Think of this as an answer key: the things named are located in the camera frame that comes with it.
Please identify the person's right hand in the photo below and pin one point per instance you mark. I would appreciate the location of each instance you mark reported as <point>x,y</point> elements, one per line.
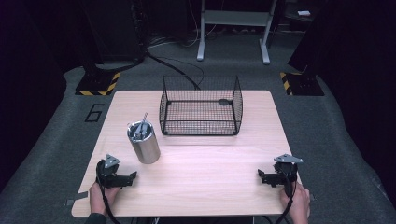
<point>297,203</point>

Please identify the grey metal tool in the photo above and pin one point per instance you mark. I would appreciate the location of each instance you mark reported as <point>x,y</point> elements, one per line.
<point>140,130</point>

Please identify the stainless steel cup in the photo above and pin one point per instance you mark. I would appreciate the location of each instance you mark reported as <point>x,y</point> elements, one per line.
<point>144,143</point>

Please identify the black yellow striped base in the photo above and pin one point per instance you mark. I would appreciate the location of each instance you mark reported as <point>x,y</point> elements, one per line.
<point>300,84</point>
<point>99,84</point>

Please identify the white metal stand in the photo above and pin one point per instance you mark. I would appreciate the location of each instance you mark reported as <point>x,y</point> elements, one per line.
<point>236,18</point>

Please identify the striped straw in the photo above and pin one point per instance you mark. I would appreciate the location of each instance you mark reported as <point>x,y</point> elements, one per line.
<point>144,118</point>

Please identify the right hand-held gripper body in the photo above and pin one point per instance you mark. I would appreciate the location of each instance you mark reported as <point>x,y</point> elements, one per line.
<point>288,172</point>

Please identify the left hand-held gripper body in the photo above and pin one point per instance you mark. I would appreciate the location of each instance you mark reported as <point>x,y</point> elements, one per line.
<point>107,174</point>

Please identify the round black disc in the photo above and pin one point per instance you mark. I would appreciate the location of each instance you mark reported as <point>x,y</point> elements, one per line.
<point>225,102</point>

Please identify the grey tape strip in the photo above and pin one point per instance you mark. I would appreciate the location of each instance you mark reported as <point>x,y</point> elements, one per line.
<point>77,197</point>

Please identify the small white box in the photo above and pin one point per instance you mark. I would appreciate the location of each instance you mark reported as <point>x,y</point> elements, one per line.
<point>304,13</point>

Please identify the person's left hand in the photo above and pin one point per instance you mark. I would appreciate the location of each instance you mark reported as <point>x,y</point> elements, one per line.
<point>99,199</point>

